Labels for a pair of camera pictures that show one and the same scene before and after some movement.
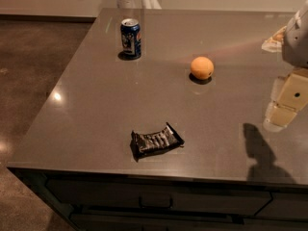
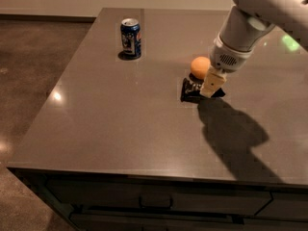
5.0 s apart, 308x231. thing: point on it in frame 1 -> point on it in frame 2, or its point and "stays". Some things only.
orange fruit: (202, 67) stays
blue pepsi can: (131, 38) stays
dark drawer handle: (155, 207) stays
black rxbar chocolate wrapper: (153, 142) -> (192, 88)
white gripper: (295, 45) -> (225, 57)
